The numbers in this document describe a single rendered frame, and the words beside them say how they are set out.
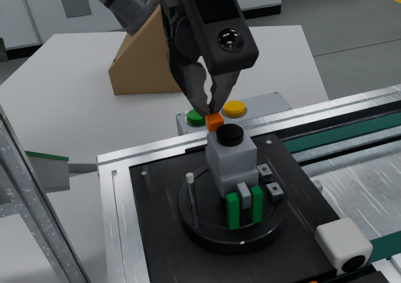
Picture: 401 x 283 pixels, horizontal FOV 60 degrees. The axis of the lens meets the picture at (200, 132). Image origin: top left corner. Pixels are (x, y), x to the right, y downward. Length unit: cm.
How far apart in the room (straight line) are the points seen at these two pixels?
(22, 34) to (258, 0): 226
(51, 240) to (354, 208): 40
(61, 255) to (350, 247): 30
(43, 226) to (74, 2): 314
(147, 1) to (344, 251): 70
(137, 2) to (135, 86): 20
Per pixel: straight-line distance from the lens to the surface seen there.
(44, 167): 44
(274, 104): 66
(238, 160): 37
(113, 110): 88
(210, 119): 43
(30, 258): 63
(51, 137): 85
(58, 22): 350
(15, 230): 68
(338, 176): 60
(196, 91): 42
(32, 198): 33
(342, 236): 43
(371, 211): 56
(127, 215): 49
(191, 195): 38
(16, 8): 351
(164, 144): 58
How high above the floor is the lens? 133
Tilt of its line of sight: 38 degrees down
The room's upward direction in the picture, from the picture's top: 5 degrees counter-clockwise
